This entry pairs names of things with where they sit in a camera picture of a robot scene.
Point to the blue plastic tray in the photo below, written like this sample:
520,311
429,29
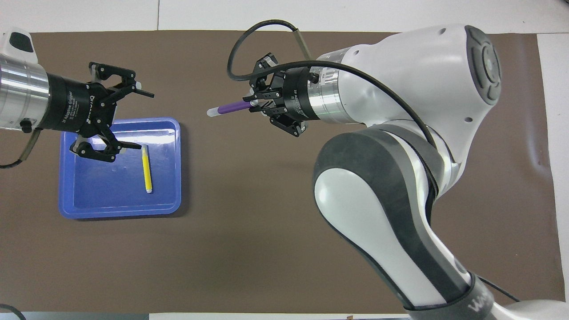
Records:
111,191

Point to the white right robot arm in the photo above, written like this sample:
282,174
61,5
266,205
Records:
400,200

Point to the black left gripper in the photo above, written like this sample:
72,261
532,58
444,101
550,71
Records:
75,106

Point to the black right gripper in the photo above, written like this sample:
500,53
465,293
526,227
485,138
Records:
300,95

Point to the yellow pen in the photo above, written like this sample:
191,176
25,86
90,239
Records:
146,171

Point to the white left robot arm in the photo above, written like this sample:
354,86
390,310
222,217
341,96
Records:
20,93

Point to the purple pen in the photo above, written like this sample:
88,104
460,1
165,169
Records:
233,107

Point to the brown table mat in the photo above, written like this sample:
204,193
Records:
244,222

